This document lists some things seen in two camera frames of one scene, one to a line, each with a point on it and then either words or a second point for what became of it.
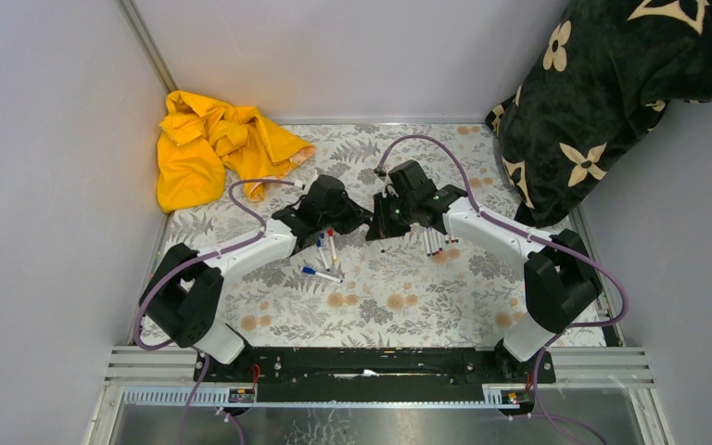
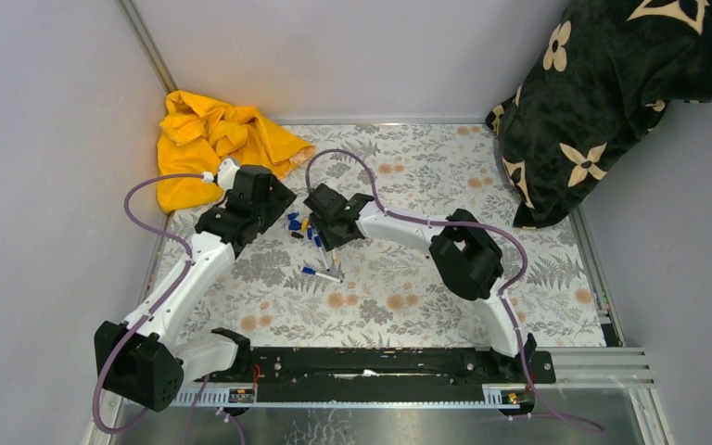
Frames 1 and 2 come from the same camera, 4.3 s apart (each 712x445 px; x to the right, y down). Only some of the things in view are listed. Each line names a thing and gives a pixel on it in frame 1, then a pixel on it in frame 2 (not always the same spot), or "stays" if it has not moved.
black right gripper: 381,228 to 328,241
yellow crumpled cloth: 201,141 stays
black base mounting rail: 373,374 stays
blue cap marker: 319,247 stays
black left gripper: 354,215 to 281,197
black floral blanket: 593,86 stays
